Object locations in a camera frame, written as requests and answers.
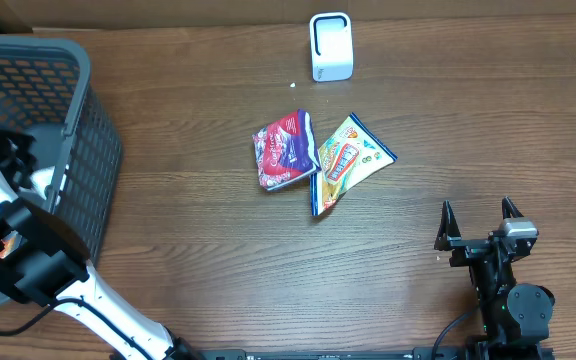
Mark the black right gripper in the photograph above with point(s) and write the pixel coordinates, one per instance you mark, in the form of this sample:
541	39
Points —
466	249

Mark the yellow blue snack bag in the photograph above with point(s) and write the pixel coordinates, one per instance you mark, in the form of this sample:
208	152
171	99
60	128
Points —
349	156

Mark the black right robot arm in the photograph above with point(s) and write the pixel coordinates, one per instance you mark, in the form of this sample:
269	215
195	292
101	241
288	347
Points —
515	316

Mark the orange red wipes pack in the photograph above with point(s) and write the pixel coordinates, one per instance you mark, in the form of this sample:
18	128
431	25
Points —
9	244

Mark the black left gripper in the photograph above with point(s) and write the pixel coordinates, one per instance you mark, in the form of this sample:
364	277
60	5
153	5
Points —
23	144

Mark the grey plastic mesh basket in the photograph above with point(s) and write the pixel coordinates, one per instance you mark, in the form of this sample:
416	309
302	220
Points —
45	92

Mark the pink purple sanitary pad pack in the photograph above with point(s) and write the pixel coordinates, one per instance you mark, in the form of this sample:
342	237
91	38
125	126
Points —
285	151

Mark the white barcode scanner stand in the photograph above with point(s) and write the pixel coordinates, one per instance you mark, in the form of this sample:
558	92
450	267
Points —
331	43

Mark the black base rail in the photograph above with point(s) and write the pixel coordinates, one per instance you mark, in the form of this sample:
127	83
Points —
417	353

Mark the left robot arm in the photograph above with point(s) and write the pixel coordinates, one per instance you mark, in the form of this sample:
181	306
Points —
42	260

